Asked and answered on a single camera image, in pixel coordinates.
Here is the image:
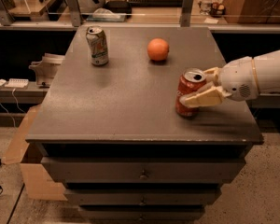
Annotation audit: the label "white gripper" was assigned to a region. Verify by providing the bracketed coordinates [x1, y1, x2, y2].
[179, 57, 259, 108]

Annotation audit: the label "red coke can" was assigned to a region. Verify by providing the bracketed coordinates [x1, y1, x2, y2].
[175, 68, 206, 118]

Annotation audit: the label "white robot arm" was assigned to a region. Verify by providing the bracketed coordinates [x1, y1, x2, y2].
[179, 50, 280, 108]

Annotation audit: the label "green white soda can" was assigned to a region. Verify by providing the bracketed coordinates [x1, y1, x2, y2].
[86, 26, 109, 66]

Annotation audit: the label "orange fruit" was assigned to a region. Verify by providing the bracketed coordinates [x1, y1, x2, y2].
[147, 38, 169, 62]

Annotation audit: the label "dark fruit basket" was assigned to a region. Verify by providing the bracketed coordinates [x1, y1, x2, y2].
[210, 2, 225, 18]

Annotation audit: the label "clear plastic bottle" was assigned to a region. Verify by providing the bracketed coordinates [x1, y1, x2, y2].
[200, 0, 213, 15]

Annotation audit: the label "grey drawer cabinet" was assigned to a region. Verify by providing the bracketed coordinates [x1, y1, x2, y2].
[24, 26, 265, 221]

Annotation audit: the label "black bowl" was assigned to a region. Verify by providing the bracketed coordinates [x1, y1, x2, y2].
[104, 0, 132, 17]

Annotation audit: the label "bottom grey drawer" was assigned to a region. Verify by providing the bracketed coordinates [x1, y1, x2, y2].
[78, 206, 204, 220]

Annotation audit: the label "grey drawer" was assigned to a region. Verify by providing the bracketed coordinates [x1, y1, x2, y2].
[41, 157, 245, 183]
[78, 206, 204, 220]
[64, 189, 221, 206]

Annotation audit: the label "beige plastic part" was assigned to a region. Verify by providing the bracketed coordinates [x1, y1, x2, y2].
[29, 53, 64, 87]

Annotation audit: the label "top grey drawer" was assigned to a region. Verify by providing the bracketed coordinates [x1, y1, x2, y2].
[41, 157, 245, 183]

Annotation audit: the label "middle grey drawer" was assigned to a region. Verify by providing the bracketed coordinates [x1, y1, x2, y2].
[64, 189, 221, 206]

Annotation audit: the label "white power strip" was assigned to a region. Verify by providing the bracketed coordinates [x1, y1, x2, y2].
[0, 78, 29, 89]

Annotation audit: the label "cardboard box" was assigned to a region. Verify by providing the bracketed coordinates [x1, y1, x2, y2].
[3, 105, 66, 201]

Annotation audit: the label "grey metal post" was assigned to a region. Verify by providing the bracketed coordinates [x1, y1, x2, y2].
[66, 0, 82, 27]
[0, 0, 14, 26]
[179, 0, 194, 27]

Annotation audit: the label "white cable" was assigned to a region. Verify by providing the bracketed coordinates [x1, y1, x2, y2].
[0, 84, 26, 129]

